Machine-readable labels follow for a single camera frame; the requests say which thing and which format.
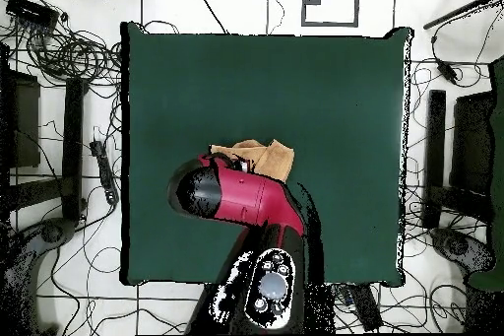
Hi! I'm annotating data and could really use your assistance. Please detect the black stand leg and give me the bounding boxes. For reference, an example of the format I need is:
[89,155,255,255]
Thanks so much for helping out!
[422,89,448,230]
[61,77,86,223]

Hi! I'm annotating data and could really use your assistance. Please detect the black power strip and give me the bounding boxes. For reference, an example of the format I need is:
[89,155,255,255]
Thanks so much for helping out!
[89,139,120,206]
[347,283,384,332]

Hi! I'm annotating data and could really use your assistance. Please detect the dark green table cloth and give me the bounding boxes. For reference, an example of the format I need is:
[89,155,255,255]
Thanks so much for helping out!
[119,21,414,288]

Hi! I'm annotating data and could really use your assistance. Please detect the black coiled cable tangle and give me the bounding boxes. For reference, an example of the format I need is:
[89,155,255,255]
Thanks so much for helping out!
[23,28,121,86]

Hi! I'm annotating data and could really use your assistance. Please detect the grey rectangular floor frame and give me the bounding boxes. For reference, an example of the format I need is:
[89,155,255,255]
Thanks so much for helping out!
[301,0,360,29]

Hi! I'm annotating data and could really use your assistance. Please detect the black network switch box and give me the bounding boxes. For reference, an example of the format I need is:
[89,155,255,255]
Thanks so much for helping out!
[5,0,60,31]

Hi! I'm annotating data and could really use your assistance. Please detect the tan terry towel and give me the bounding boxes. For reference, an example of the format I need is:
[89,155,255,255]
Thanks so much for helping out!
[209,138,295,184]

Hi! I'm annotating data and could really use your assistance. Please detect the dark flat panel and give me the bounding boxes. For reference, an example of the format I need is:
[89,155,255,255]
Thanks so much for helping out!
[0,69,41,168]
[449,91,496,197]

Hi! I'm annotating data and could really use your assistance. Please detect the black tripod pole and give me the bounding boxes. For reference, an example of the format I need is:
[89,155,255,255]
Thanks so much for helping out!
[422,0,504,31]

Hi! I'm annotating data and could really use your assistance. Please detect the black swivel chair base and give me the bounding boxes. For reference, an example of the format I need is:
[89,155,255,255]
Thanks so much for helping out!
[429,226,496,274]
[7,217,78,258]

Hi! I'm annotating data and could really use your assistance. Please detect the black power adapter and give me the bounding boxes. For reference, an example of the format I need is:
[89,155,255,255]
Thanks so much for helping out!
[435,58,459,86]

